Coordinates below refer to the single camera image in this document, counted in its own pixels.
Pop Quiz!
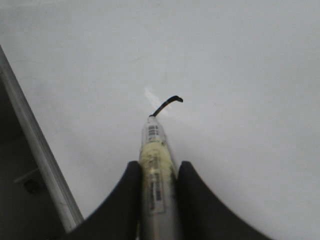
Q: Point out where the white black whiteboard marker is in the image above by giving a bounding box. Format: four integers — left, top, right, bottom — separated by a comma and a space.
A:
139, 116, 181, 240

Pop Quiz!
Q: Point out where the white whiteboard with aluminium frame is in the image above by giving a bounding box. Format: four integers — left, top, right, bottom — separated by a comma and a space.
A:
0, 0, 320, 240

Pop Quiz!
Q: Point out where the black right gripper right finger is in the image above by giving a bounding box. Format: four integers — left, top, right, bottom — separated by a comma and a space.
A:
176, 161, 269, 240

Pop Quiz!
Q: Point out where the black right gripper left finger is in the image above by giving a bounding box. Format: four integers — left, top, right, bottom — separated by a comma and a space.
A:
61, 161, 142, 240

